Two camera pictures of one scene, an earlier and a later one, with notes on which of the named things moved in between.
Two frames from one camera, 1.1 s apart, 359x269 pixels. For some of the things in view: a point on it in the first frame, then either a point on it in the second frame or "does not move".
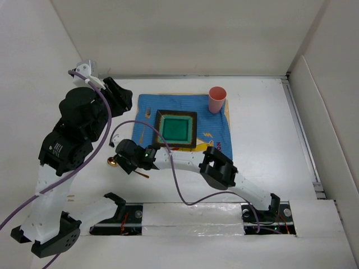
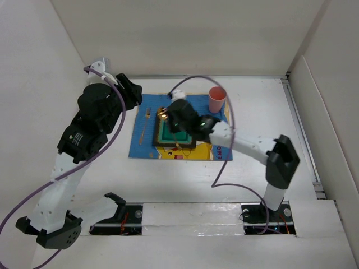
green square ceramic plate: [178, 128] does not move
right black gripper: [122, 161] -> [171, 128]
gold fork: [148, 111] does not move
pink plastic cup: [217, 96] does not move
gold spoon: [111, 161] -> [164, 114]
